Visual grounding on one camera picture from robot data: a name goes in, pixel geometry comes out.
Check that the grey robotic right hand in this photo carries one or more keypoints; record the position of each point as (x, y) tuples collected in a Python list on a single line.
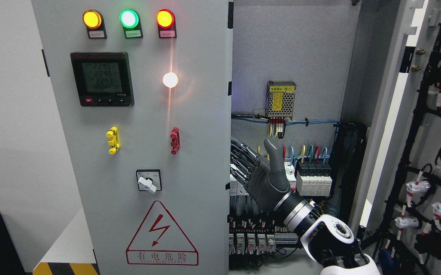
[(265, 181)]

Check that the grey cabinet door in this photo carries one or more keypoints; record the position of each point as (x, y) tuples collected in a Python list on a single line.
[(397, 204), (193, 180)]

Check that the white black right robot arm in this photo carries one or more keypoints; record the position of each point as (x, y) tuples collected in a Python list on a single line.
[(326, 239)]

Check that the red indicator lamp left door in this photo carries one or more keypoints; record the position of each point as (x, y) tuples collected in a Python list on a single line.
[(166, 23)]

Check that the green indicator lamp left door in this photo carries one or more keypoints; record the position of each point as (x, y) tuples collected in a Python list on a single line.
[(131, 24)]

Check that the yellow indicator lamp left door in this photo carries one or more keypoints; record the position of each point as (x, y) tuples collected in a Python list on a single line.
[(95, 24)]

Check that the black surge protector module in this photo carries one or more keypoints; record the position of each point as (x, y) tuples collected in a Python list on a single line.
[(314, 179)]

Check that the lower relay and breaker row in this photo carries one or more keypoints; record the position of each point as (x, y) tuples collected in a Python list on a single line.
[(259, 235)]

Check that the metal mesh power supply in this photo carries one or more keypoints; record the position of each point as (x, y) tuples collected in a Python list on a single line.
[(280, 98)]

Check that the red electrical hazard warning sticker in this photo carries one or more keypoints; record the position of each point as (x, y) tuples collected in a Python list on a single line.
[(160, 240)]

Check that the white glowing indicator lamp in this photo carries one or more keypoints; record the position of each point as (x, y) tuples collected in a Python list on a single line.
[(170, 80)]

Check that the black digital power meter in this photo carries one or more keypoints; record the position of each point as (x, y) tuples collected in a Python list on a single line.
[(103, 79)]

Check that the white DIN rail breaker row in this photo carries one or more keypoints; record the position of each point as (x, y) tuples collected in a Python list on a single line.
[(237, 189)]

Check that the red terminal post pair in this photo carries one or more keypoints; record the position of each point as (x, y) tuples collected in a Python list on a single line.
[(175, 140)]

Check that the white rotary selector switch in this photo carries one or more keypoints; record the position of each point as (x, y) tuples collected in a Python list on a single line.
[(149, 180)]

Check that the yellow terminal post pair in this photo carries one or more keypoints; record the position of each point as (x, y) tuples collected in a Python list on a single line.
[(113, 140)]

